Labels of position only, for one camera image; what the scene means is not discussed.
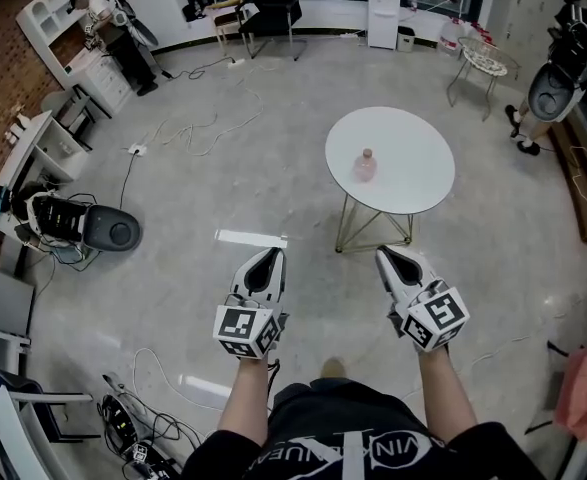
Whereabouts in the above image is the grey chair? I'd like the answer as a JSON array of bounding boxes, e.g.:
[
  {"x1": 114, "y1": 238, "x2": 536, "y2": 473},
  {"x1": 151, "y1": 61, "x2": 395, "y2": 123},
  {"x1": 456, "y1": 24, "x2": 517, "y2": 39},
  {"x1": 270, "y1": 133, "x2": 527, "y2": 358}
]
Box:
[{"x1": 41, "y1": 84, "x2": 100, "y2": 152}]

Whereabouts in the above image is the white desk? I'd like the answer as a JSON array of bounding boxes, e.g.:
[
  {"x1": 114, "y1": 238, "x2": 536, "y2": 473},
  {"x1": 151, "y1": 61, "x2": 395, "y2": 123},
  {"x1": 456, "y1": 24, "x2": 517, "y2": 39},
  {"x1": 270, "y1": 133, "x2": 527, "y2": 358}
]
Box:
[{"x1": 0, "y1": 109, "x2": 90, "y2": 230}]

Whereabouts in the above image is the wooden stool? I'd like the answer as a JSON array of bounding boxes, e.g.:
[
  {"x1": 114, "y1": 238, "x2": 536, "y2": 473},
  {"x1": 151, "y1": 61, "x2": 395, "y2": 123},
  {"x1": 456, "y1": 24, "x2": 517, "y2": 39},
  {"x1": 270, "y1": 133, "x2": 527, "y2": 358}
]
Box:
[{"x1": 213, "y1": 0, "x2": 255, "y2": 59}]

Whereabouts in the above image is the person's shoe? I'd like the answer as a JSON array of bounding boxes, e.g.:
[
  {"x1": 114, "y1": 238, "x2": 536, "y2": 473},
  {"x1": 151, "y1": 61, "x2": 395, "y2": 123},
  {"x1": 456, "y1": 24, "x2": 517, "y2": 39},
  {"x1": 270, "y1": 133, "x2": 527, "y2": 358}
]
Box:
[{"x1": 321, "y1": 357, "x2": 347, "y2": 380}]

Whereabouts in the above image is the tangled black cable device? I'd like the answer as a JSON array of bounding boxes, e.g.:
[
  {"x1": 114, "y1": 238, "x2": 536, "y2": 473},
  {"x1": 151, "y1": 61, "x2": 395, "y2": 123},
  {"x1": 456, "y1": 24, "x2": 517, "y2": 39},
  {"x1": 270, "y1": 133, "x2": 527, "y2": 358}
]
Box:
[{"x1": 96, "y1": 373, "x2": 185, "y2": 480}]

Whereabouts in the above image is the blue and white chair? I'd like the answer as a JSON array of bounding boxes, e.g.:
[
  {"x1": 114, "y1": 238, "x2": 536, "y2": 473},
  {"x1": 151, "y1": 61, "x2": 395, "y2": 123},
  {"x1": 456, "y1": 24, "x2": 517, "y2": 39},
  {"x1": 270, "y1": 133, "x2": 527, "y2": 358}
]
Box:
[{"x1": 0, "y1": 365, "x2": 102, "y2": 480}]

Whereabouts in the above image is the round white table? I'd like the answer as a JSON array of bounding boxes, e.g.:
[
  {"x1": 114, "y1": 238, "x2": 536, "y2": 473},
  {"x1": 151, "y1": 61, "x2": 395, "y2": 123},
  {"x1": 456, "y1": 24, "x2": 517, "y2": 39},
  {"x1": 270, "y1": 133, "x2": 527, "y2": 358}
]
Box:
[{"x1": 324, "y1": 106, "x2": 457, "y2": 255}]

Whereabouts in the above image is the person's left forearm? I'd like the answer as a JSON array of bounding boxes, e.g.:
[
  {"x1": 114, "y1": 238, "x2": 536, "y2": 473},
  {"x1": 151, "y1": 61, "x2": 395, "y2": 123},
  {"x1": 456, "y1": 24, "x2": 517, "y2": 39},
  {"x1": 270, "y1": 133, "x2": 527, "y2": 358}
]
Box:
[{"x1": 216, "y1": 354, "x2": 275, "y2": 445}]

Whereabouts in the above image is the person's black printed shirt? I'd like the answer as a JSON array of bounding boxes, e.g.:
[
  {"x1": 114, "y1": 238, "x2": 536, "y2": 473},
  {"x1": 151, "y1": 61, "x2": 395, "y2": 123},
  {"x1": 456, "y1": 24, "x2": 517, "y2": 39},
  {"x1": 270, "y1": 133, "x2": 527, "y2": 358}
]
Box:
[{"x1": 181, "y1": 377, "x2": 554, "y2": 480}]

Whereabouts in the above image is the person's right forearm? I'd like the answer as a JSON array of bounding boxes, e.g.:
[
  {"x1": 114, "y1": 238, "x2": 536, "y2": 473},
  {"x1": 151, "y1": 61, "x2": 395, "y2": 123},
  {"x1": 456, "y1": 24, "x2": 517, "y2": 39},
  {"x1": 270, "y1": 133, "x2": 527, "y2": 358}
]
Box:
[{"x1": 416, "y1": 346, "x2": 479, "y2": 443}]

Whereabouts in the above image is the white hutch cabinet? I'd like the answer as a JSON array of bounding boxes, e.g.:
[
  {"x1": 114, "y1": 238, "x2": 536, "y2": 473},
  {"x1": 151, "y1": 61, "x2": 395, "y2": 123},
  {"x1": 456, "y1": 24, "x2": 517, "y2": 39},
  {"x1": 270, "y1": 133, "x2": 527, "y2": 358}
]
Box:
[{"x1": 15, "y1": 0, "x2": 135, "y2": 115}]

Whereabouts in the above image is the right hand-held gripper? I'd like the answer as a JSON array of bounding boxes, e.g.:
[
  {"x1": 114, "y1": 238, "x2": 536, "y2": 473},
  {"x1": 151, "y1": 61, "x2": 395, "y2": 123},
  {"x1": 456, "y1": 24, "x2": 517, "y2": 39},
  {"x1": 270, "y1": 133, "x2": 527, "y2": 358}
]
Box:
[{"x1": 375, "y1": 244, "x2": 471, "y2": 355}]

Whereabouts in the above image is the grey flat panel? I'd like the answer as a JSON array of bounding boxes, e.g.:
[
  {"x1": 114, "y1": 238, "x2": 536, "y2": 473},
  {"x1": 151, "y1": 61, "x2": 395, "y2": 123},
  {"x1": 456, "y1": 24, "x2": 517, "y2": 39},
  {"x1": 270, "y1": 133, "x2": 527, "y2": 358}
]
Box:
[{"x1": 0, "y1": 259, "x2": 37, "y2": 340}]

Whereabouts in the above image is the clear water jug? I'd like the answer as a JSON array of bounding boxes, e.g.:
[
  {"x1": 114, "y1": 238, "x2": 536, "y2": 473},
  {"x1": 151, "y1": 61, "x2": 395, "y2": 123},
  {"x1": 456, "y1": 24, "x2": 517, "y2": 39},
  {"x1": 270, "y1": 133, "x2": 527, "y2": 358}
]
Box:
[{"x1": 437, "y1": 19, "x2": 468, "y2": 60}]

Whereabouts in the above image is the black power cable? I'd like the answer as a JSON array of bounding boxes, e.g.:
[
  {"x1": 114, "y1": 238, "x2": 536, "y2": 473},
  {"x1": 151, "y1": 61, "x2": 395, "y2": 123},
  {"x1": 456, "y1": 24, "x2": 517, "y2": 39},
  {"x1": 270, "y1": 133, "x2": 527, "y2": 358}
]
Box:
[{"x1": 119, "y1": 152, "x2": 140, "y2": 210}]

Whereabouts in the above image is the white water dispenser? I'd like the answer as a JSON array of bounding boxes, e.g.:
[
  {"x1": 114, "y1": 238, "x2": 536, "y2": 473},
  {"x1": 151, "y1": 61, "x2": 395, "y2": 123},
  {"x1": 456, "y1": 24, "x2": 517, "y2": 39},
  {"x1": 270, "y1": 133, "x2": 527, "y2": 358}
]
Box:
[{"x1": 366, "y1": 0, "x2": 403, "y2": 50}]

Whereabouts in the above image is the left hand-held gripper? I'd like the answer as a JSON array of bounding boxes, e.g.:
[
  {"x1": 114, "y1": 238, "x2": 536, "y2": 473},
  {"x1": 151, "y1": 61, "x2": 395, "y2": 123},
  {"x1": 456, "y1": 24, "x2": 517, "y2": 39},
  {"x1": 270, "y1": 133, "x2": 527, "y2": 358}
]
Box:
[{"x1": 213, "y1": 247, "x2": 291, "y2": 362}]

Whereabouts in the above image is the long white cable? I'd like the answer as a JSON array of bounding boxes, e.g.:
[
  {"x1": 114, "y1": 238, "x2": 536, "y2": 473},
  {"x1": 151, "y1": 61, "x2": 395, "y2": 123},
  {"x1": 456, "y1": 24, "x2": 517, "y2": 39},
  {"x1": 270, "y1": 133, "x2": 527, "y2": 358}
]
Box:
[{"x1": 148, "y1": 62, "x2": 266, "y2": 158}]

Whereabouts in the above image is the pink small container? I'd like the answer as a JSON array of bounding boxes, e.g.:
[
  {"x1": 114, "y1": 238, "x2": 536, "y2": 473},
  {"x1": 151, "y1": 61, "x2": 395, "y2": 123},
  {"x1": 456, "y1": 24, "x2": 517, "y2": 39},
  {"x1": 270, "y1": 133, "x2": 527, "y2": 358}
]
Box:
[{"x1": 352, "y1": 147, "x2": 381, "y2": 186}]

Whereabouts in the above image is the white floor cable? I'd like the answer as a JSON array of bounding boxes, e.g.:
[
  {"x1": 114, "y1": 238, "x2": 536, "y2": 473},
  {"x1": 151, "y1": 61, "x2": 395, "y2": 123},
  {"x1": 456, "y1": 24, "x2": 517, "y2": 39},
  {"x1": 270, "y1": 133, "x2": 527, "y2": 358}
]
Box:
[{"x1": 131, "y1": 347, "x2": 225, "y2": 413}]

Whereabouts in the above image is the black and white floor device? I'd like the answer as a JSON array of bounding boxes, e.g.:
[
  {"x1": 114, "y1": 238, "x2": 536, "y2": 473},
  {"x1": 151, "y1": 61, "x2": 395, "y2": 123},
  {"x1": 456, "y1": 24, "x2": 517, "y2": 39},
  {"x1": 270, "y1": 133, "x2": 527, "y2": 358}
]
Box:
[{"x1": 21, "y1": 191, "x2": 142, "y2": 260}]

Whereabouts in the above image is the brown wooden board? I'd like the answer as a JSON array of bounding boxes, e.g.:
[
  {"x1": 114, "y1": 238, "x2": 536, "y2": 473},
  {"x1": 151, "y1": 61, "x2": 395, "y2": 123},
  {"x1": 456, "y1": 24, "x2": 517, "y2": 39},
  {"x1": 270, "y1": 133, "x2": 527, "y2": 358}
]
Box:
[{"x1": 546, "y1": 102, "x2": 587, "y2": 247}]

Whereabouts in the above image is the round wire side table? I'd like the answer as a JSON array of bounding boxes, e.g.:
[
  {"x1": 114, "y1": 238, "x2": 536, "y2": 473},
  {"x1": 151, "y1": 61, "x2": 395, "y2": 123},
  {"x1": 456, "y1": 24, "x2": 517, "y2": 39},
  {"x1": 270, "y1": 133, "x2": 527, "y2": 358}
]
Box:
[{"x1": 445, "y1": 36, "x2": 523, "y2": 122}]

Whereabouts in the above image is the black office chair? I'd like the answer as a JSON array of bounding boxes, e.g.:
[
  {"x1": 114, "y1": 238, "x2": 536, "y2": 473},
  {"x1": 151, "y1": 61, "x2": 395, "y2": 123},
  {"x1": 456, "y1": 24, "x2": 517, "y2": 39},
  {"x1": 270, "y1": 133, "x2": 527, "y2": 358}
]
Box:
[{"x1": 236, "y1": 0, "x2": 309, "y2": 63}]

